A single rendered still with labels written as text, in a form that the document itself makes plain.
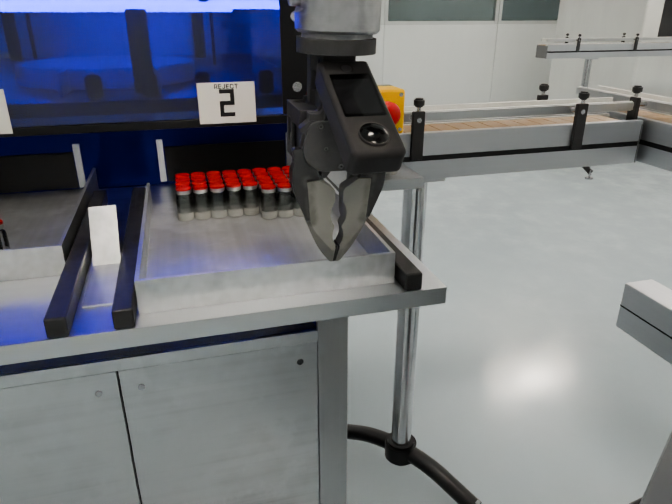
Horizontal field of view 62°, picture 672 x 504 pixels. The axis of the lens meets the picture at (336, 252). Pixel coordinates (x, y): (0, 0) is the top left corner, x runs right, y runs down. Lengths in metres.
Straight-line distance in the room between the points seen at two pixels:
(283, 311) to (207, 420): 0.60
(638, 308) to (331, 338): 0.76
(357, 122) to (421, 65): 5.56
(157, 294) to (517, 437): 1.41
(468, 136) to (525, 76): 5.47
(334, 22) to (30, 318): 0.39
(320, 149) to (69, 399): 0.72
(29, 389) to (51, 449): 0.13
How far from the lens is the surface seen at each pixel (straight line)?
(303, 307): 0.56
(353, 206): 0.55
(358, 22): 0.50
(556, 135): 1.26
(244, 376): 1.08
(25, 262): 0.69
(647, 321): 1.49
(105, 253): 0.70
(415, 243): 1.22
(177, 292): 0.57
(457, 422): 1.82
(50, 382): 1.08
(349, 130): 0.45
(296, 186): 0.52
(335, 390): 1.14
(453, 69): 6.17
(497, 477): 1.68
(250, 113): 0.90
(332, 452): 1.24
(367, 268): 0.59
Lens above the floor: 1.15
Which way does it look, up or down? 23 degrees down
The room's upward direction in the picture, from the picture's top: straight up
